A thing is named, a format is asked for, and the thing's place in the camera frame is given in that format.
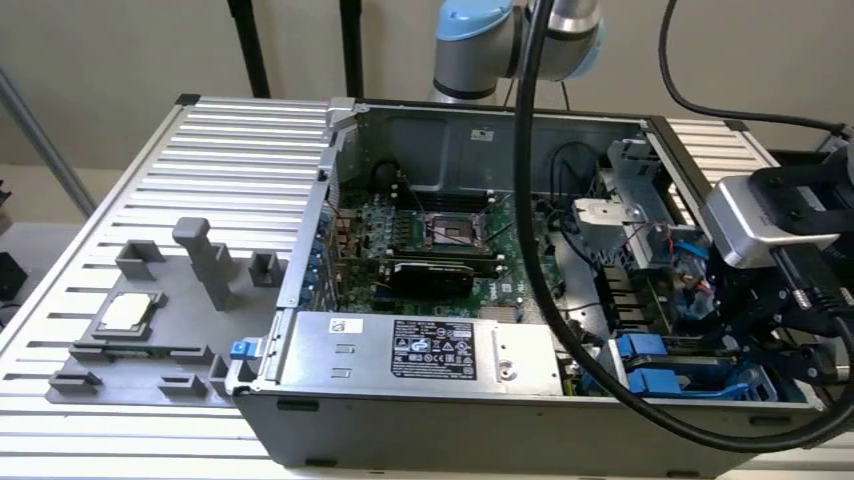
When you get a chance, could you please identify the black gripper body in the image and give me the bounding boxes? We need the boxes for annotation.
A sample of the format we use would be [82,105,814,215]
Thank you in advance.
[766,269,854,387]

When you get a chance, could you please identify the hard disk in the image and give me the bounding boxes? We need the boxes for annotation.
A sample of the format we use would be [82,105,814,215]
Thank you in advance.
[614,332,670,372]

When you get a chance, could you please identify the grey blue disk bay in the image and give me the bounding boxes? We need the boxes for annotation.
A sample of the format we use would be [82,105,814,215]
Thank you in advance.
[580,327,784,402]

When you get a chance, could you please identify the blue installed disk caddy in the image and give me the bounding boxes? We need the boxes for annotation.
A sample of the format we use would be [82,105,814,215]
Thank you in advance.
[626,368,689,399]

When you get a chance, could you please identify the silver metal drive cage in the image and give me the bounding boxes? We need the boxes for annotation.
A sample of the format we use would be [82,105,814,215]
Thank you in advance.
[572,138,702,272]

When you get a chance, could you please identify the black box behind table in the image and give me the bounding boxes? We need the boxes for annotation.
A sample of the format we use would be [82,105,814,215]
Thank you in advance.
[765,148,836,174]

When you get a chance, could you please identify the green motherboard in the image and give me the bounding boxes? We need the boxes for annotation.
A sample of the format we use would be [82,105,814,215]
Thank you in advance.
[325,188,569,322]

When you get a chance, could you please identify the CPU socket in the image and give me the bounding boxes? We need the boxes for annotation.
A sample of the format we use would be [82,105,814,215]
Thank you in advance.
[415,209,499,254]

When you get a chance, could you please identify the black graphics card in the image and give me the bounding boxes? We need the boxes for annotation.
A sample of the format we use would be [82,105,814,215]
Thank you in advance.
[385,259,478,302]

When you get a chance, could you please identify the open black PC case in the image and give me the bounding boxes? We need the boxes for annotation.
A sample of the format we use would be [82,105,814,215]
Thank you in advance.
[223,97,854,479]

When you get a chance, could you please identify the silver power supply unit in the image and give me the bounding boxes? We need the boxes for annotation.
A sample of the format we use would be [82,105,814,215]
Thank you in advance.
[266,310,569,399]

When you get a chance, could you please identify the black stand pole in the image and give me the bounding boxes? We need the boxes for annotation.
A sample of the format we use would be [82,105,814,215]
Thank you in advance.
[225,0,273,99]
[338,0,366,99]

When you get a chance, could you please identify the grey parts rack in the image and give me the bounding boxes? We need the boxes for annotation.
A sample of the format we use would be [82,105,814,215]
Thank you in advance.
[43,217,293,407]

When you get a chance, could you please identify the green RAM stick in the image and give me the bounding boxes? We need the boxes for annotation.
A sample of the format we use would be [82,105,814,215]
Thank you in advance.
[70,342,206,362]

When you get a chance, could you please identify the silver CPU chip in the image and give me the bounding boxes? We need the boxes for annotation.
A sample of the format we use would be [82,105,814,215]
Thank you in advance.
[92,293,169,335]

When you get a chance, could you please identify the grey metal slanted pole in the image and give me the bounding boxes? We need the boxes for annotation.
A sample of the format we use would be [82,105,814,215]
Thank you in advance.
[0,64,96,219]

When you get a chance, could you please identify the small black box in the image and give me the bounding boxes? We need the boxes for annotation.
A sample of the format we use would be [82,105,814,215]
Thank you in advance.
[0,252,30,302]

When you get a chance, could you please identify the blue data wire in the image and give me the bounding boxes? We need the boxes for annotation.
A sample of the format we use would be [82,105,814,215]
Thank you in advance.
[672,238,714,321]

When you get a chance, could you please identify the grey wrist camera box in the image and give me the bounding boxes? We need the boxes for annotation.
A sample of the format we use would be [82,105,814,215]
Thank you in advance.
[698,174,845,270]

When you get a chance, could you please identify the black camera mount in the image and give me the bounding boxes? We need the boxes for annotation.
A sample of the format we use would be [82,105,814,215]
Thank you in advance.
[745,160,854,242]

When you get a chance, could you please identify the aluminium frame profile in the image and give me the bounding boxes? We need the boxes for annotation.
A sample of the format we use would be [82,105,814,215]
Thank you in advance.
[814,124,854,154]

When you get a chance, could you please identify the black internal power cables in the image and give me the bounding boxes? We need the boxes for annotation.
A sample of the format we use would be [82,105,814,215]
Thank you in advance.
[549,141,604,202]

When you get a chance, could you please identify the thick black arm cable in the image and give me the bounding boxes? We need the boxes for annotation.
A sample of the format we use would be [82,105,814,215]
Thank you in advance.
[511,0,854,455]

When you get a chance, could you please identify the long black camera cable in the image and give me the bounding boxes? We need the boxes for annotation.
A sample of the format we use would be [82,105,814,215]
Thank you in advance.
[657,0,854,142]

